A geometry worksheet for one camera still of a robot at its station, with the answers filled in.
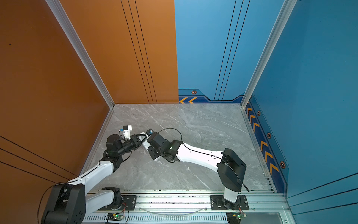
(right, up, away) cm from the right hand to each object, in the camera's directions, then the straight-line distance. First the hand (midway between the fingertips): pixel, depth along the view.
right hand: (150, 148), depth 79 cm
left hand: (-2, +7, +3) cm, 8 cm away
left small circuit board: (-16, -33, -8) cm, 38 cm away
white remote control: (-2, +2, +1) cm, 3 cm away
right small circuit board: (+45, -33, -8) cm, 56 cm away
